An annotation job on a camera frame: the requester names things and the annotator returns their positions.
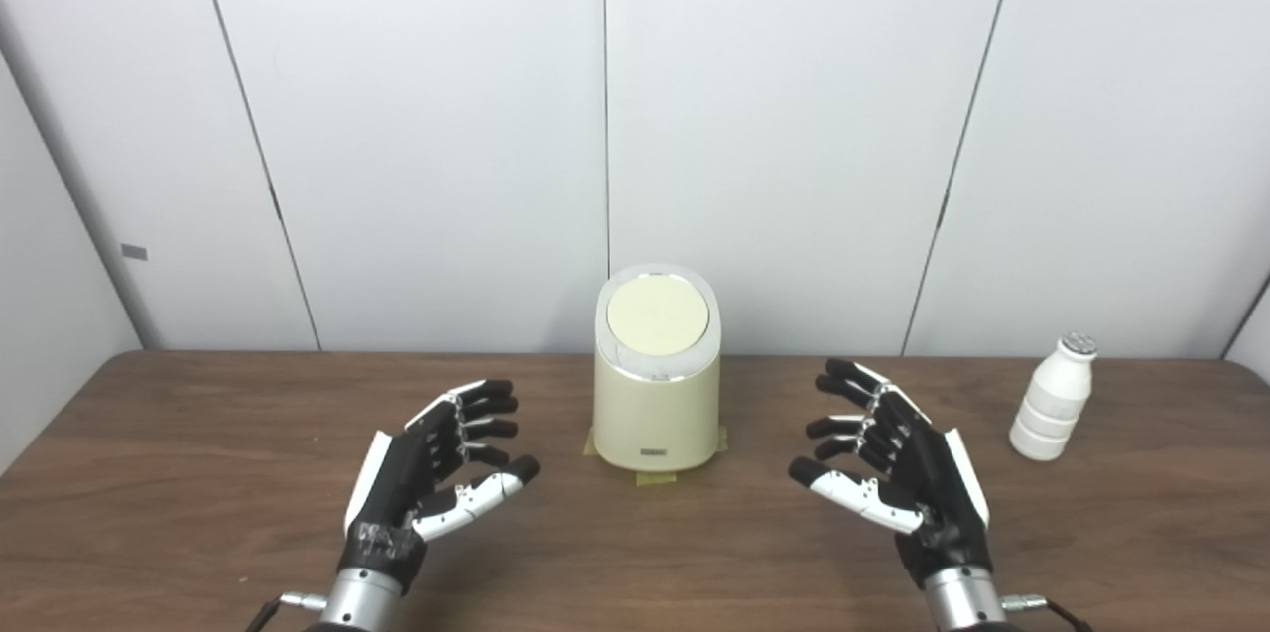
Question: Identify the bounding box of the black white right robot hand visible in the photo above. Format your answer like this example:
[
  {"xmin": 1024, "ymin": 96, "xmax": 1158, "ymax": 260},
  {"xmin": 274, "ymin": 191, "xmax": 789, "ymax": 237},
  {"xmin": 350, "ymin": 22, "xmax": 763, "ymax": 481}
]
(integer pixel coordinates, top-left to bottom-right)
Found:
[{"xmin": 789, "ymin": 358, "xmax": 993, "ymax": 591}]

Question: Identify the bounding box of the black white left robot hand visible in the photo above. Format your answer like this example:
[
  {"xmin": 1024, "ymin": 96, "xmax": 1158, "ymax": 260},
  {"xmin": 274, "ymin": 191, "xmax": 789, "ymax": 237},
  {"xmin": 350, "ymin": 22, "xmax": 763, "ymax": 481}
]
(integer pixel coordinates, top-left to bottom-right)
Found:
[{"xmin": 337, "ymin": 377, "xmax": 542, "ymax": 596}]

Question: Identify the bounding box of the cream-colored lidded bin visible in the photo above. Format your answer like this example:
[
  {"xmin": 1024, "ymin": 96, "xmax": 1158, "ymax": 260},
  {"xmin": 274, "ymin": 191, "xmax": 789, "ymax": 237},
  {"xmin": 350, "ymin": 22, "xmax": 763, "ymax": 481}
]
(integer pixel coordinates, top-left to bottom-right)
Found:
[{"xmin": 592, "ymin": 263, "xmax": 722, "ymax": 474}]

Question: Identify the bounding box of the small white plastic bottle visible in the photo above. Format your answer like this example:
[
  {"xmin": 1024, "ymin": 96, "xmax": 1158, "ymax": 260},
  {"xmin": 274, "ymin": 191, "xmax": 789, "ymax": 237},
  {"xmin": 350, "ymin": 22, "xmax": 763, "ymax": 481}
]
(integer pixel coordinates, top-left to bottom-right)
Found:
[{"xmin": 1009, "ymin": 332, "xmax": 1098, "ymax": 462}]

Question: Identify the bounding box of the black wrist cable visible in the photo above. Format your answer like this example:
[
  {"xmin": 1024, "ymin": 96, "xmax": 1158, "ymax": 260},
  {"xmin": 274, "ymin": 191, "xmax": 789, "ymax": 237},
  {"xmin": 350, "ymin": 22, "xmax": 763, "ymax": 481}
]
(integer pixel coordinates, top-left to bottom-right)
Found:
[
  {"xmin": 245, "ymin": 592, "xmax": 328, "ymax": 632},
  {"xmin": 1002, "ymin": 594, "xmax": 1094, "ymax": 632}
]

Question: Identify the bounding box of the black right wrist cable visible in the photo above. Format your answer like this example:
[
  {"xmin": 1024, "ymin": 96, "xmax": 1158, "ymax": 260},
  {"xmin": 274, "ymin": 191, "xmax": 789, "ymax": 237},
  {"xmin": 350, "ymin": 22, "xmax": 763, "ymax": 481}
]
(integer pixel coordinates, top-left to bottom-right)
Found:
[{"xmin": 1002, "ymin": 594, "xmax": 1094, "ymax": 632}]

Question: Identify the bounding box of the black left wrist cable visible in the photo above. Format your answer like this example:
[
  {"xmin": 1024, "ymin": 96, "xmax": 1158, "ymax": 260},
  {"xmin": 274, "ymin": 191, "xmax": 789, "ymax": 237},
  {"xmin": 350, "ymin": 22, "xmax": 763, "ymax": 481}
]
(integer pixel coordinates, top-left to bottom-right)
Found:
[{"xmin": 245, "ymin": 592, "xmax": 328, "ymax": 632}]

